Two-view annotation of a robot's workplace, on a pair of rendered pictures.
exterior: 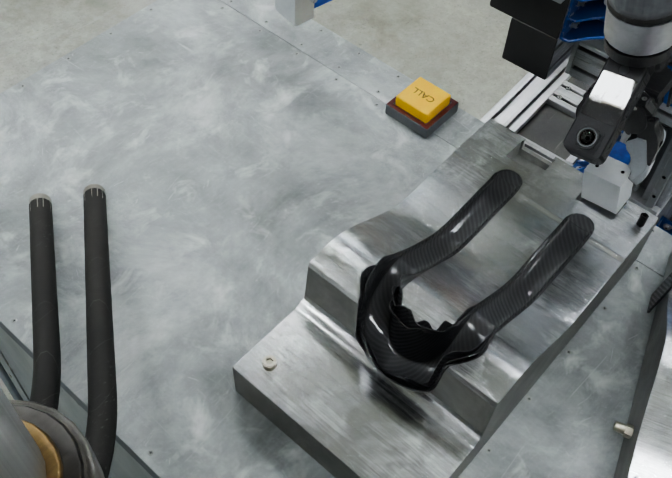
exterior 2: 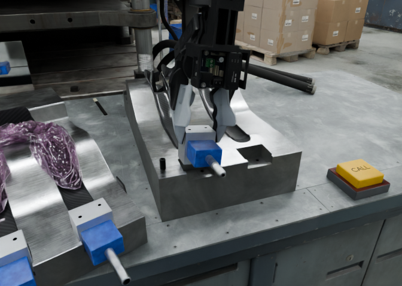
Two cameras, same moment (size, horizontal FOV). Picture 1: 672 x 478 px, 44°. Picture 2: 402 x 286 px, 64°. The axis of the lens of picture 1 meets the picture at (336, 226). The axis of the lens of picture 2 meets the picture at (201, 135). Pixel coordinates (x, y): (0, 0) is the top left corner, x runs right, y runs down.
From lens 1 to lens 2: 1.29 m
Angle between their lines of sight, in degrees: 85
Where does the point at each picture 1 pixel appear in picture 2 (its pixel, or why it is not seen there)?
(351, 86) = (389, 166)
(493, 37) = not seen: outside the picture
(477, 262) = (196, 115)
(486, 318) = (161, 94)
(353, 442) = not seen: hidden behind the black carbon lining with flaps
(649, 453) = (66, 125)
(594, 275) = (152, 140)
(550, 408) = (123, 149)
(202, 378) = not seen: hidden behind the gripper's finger
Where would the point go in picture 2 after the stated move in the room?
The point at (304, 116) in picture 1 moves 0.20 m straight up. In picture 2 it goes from (359, 143) to (381, 61)
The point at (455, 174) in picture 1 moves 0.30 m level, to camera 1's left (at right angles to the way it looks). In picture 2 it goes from (258, 127) to (301, 85)
